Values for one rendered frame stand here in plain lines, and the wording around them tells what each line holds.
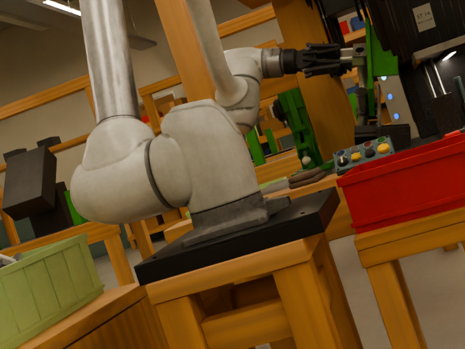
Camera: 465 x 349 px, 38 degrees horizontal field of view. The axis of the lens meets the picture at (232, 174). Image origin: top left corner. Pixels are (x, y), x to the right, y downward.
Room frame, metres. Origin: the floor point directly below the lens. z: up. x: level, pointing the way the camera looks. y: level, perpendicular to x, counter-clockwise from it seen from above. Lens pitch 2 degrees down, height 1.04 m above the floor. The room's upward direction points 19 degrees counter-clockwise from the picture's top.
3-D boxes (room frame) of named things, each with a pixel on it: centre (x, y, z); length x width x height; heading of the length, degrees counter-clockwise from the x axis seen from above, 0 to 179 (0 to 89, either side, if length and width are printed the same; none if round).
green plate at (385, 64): (1.92, -0.50, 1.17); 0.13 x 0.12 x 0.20; 75
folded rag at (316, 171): (1.80, -0.18, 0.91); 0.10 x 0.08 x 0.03; 155
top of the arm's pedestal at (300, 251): (1.42, 0.03, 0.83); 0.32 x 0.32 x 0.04; 76
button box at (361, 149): (1.73, -0.33, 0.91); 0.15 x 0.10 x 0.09; 75
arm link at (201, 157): (1.42, 0.04, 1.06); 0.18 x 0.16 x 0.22; 72
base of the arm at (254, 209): (1.41, 0.01, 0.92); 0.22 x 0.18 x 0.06; 76
